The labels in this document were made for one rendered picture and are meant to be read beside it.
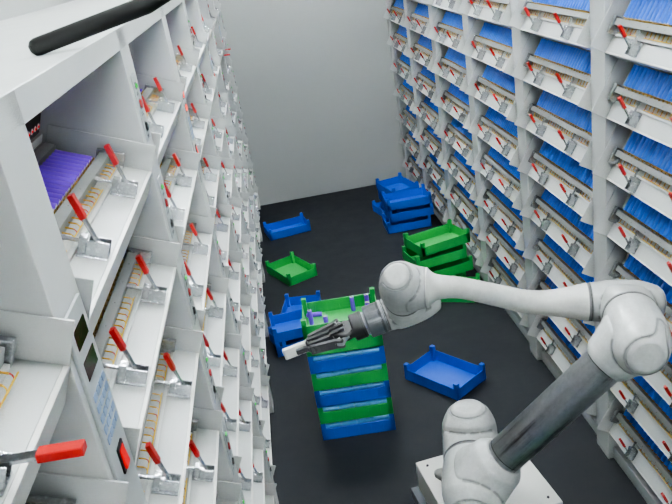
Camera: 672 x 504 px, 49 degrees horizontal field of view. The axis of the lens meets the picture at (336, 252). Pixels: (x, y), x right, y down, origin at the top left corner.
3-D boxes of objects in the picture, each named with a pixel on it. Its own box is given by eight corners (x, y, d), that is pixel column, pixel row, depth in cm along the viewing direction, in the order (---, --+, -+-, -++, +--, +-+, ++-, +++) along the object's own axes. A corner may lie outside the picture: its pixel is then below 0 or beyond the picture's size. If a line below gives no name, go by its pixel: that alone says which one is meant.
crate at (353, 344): (378, 321, 303) (376, 303, 300) (383, 345, 285) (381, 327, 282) (307, 332, 304) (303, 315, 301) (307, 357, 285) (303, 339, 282)
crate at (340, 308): (376, 303, 300) (373, 286, 297) (381, 327, 282) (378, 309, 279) (303, 315, 301) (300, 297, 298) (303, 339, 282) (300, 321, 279)
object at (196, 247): (209, 247, 218) (218, 204, 213) (198, 349, 162) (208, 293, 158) (140, 235, 214) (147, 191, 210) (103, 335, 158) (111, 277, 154)
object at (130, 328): (173, 287, 146) (184, 222, 141) (129, 493, 90) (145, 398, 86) (67, 270, 142) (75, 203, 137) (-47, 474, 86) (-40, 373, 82)
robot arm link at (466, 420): (498, 447, 227) (494, 387, 218) (501, 488, 211) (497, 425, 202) (445, 448, 230) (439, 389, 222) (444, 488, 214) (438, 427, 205)
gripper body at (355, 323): (372, 341, 197) (340, 354, 197) (367, 326, 205) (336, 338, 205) (363, 318, 194) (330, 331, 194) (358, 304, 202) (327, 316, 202)
